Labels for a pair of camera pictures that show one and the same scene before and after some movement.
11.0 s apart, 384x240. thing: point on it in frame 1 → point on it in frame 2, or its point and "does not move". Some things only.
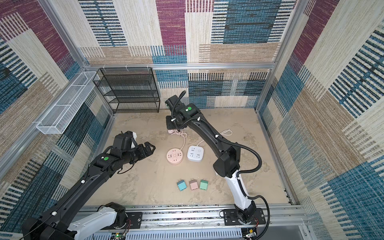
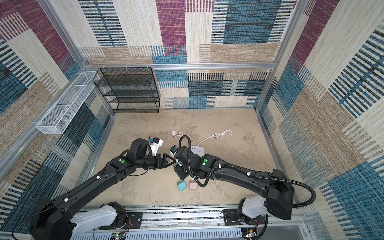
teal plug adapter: x=181 y=185 does not move
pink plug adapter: x=193 y=184 does not move
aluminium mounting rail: x=203 y=222 does not move
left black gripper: x=144 y=154 → x=159 y=165
